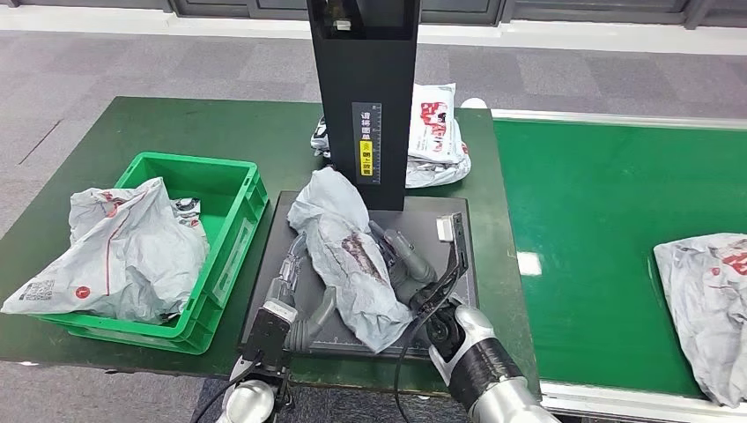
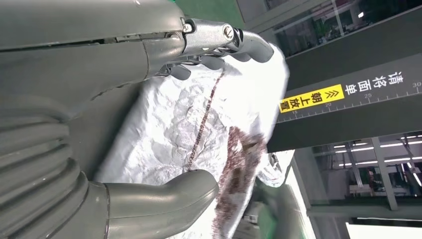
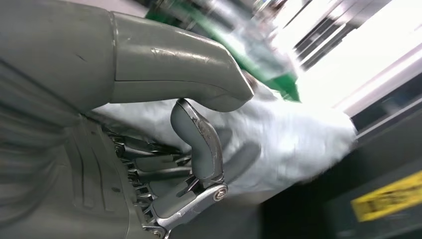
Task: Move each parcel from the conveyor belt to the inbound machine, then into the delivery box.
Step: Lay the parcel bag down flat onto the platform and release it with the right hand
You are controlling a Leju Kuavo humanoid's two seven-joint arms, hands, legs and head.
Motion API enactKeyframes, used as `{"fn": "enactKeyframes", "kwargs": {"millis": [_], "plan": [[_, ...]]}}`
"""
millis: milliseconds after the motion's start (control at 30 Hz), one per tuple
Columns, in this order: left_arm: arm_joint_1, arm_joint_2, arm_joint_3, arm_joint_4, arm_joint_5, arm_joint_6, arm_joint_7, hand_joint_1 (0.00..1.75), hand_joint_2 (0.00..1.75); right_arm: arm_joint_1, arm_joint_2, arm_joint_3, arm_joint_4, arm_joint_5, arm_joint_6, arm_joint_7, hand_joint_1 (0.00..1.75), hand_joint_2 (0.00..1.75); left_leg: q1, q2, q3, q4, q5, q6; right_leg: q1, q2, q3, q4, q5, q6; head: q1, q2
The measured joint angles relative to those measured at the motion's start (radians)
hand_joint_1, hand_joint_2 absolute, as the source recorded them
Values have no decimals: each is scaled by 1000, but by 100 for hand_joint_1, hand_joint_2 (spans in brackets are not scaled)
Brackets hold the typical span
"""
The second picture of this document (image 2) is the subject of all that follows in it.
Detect grey parcel bag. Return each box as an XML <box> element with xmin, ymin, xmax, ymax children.
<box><xmin>255</xmin><ymin>150</ymin><xmax>296</xmax><ymax>188</ymax></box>
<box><xmin>94</xmin><ymin>43</ymin><xmax>291</xmax><ymax>239</ymax></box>

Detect crumpled grey parcel bag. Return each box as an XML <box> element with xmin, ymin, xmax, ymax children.
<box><xmin>255</xmin><ymin>150</ymin><xmax>296</xmax><ymax>188</ymax></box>

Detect black inbound scanning machine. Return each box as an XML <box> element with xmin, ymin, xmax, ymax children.
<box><xmin>267</xmin><ymin>4</ymin><xmax>422</xmax><ymax>154</ymax></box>

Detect black yellow ruler label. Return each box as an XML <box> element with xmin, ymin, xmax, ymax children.
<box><xmin>277</xmin><ymin>52</ymin><xmax>422</xmax><ymax>124</ymax></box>

